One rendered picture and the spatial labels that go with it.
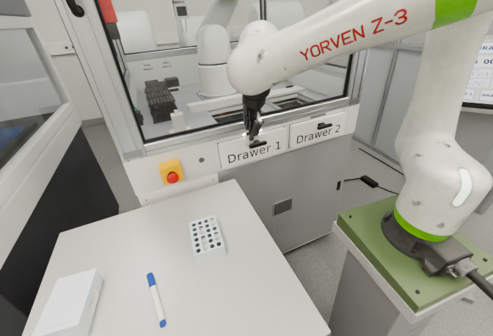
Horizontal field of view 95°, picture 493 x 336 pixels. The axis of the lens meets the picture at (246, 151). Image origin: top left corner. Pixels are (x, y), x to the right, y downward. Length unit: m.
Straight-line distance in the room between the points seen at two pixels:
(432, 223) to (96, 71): 0.90
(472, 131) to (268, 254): 1.09
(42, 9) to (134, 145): 3.49
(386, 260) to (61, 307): 0.75
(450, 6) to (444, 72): 0.24
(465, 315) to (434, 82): 1.31
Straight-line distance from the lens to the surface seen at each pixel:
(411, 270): 0.72
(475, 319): 1.76
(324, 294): 1.52
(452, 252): 0.72
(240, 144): 0.87
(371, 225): 0.76
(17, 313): 1.02
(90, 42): 0.75
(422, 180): 0.62
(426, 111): 0.70
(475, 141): 1.45
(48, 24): 4.18
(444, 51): 0.66
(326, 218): 1.54
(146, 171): 0.87
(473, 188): 0.61
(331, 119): 1.08
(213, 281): 0.67
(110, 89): 0.76
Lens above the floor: 1.33
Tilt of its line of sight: 31 degrees down
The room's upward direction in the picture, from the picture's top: 5 degrees counter-clockwise
